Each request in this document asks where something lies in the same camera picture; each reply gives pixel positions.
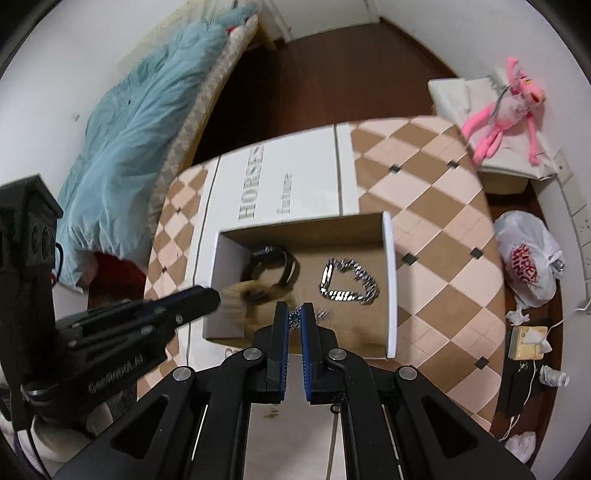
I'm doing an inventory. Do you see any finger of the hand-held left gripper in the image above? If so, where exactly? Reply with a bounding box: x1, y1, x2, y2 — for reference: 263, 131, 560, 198
55, 285, 222, 331
68, 323, 180, 371

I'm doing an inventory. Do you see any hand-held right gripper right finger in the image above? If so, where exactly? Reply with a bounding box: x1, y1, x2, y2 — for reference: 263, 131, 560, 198
300, 302, 539, 480

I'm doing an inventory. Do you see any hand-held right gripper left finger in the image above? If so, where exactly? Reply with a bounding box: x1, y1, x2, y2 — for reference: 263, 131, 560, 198
53, 301, 290, 480

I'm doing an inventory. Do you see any small dark chain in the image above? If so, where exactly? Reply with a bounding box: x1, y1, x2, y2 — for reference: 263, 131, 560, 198
287, 307, 334, 326

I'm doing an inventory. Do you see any white jewelry box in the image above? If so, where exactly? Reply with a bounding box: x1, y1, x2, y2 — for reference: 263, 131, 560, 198
202, 211, 399, 361

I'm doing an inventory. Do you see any brown beaded bracelet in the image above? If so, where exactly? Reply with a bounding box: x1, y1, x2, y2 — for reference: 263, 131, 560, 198
228, 279, 280, 334

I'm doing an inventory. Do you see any person's left forearm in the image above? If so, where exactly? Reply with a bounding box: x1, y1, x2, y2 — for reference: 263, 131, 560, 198
0, 406, 109, 477

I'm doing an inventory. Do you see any red cloth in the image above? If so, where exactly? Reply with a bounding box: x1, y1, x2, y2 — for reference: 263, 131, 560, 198
90, 251, 151, 291

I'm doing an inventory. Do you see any black wristwatch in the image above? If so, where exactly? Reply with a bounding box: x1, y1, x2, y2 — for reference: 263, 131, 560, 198
239, 244, 300, 291

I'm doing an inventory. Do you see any white printed box cover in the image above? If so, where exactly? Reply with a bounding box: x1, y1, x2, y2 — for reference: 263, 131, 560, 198
178, 124, 362, 370

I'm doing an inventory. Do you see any light blue blanket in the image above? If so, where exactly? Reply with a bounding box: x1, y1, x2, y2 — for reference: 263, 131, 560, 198
54, 7, 260, 289

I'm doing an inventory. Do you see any checkered tablecloth table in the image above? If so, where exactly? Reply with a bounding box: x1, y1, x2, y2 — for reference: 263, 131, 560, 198
136, 114, 509, 435

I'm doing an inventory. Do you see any patterned bed mattress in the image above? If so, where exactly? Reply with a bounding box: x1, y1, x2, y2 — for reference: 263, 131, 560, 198
150, 9, 262, 232

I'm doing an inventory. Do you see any black flat device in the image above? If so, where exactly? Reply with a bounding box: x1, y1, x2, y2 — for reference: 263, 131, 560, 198
495, 357, 537, 417

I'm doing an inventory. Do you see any yellow tissue pack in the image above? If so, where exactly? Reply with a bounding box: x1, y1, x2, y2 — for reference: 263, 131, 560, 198
507, 324, 554, 361

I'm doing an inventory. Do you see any crumpled white cloth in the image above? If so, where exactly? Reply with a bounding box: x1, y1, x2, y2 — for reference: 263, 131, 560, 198
504, 430, 537, 463

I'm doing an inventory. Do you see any white plastic bag red print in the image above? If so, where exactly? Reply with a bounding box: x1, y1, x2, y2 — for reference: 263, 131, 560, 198
493, 210, 565, 309

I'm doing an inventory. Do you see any small white bottle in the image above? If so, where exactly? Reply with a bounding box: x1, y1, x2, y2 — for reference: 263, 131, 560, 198
539, 366, 570, 389

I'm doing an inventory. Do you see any pink plush toy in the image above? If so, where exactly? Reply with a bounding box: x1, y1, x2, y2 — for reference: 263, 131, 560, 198
462, 56, 548, 167

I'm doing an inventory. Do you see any silver chain bracelet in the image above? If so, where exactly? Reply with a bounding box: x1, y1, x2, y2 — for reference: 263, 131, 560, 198
318, 257, 381, 306

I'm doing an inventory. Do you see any white cable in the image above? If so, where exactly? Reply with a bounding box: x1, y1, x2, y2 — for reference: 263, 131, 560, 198
499, 295, 591, 441

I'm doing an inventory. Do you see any white door frame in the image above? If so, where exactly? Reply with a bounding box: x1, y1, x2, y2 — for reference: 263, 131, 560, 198
256, 0, 386, 47

